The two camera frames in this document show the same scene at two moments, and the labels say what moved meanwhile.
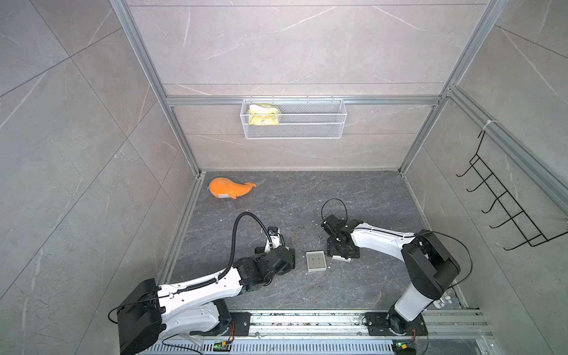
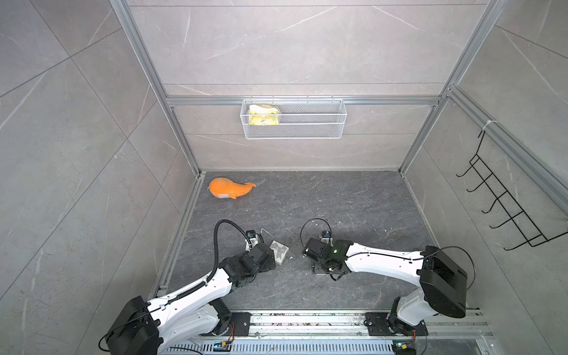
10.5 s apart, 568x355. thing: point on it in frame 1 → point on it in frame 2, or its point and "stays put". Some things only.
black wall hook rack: (535, 236) stays put
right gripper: (331, 251) → (316, 269)
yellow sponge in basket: (262, 115) stays put
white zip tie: (488, 121) stays put
